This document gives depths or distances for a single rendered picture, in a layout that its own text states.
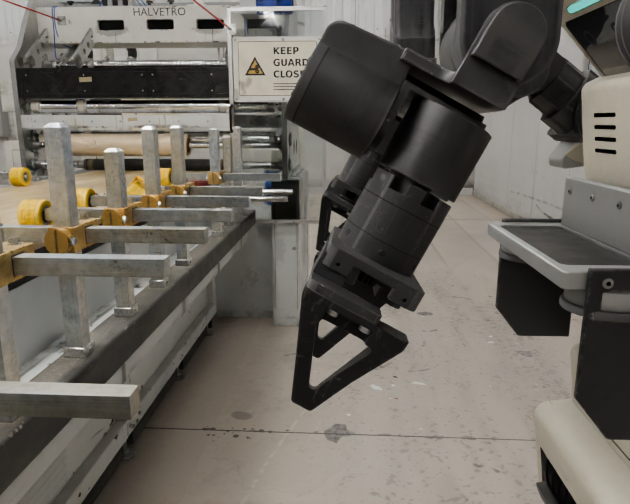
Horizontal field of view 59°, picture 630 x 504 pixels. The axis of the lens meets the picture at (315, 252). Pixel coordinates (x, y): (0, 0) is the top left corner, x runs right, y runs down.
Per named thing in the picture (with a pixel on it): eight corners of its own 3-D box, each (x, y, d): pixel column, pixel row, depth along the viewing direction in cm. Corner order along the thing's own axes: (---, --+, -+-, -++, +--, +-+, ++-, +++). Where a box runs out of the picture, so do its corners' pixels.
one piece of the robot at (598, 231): (594, 333, 76) (613, 174, 71) (735, 447, 49) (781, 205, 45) (476, 331, 77) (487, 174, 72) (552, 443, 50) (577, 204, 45)
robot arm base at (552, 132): (635, 87, 71) (593, 92, 82) (588, 47, 70) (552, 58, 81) (587, 143, 72) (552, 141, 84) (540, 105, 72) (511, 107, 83)
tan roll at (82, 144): (282, 155, 319) (281, 133, 316) (279, 157, 307) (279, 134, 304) (39, 155, 327) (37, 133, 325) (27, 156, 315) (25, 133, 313)
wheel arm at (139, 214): (233, 220, 139) (233, 206, 138) (230, 223, 135) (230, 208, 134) (39, 218, 142) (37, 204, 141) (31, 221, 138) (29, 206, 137)
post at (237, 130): (244, 221, 288) (241, 126, 277) (243, 222, 285) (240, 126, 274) (237, 221, 288) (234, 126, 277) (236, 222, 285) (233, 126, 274)
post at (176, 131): (190, 269, 191) (183, 125, 180) (187, 272, 187) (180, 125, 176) (180, 269, 191) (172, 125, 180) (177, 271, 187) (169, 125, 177)
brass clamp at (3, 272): (40, 271, 95) (37, 242, 94) (-9, 295, 82) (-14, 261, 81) (5, 270, 95) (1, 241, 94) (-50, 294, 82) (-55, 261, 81)
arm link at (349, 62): (563, 18, 31) (512, 42, 39) (377, -90, 30) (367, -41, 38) (449, 209, 33) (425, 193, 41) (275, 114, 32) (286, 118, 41)
